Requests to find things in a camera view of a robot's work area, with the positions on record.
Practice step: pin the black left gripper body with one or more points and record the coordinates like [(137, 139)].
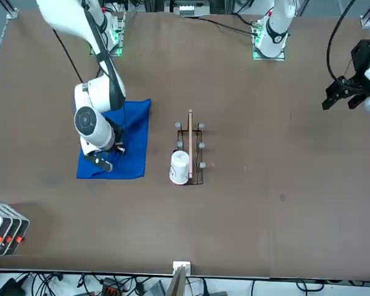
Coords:
[(362, 58)]

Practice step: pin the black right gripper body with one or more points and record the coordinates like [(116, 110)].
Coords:
[(119, 138)]

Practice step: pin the blue towel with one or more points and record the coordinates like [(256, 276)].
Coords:
[(135, 160)]

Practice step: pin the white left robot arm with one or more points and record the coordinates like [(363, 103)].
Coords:
[(276, 21)]

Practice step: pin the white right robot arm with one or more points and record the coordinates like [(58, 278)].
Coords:
[(101, 92)]

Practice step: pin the white smiley cup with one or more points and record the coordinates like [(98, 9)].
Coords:
[(179, 169)]

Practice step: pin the white power strip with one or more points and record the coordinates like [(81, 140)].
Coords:
[(186, 10)]

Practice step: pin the black orange hub device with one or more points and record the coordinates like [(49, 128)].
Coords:
[(111, 290)]

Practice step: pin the large black power adapter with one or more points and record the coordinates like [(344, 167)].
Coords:
[(10, 288)]

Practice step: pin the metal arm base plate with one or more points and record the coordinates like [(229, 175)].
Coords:
[(256, 29), (119, 31)]

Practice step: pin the aluminium camera post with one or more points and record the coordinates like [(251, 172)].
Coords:
[(177, 283)]

